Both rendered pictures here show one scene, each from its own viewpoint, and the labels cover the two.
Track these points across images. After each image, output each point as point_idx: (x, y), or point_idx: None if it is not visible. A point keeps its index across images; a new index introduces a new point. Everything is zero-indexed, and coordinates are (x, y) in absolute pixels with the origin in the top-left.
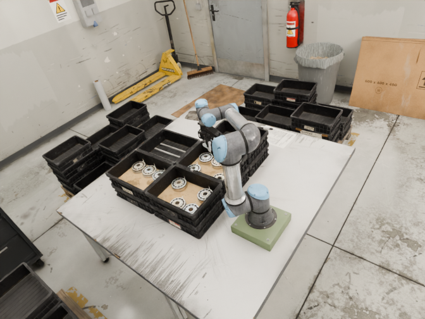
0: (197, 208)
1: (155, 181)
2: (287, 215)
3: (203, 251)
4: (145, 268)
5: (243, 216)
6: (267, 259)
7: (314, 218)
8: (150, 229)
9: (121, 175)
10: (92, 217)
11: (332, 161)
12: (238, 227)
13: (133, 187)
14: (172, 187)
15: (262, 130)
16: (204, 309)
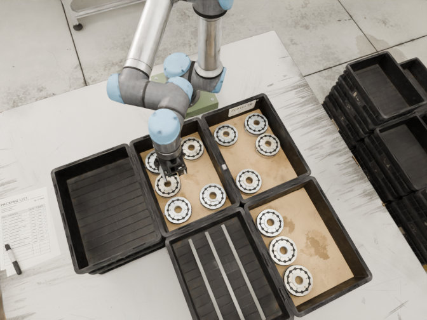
0: (248, 120)
1: (288, 185)
2: (155, 76)
3: None
4: (326, 126)
5: (197, 104)
6: None
7: None
8: None
9: (335, 286)
10: (388, 254)
11: (28, 117)
12: (212, 95)
13: (325, 197)
14: (260, 178)
15: (57, 181)
16: (284, 61)
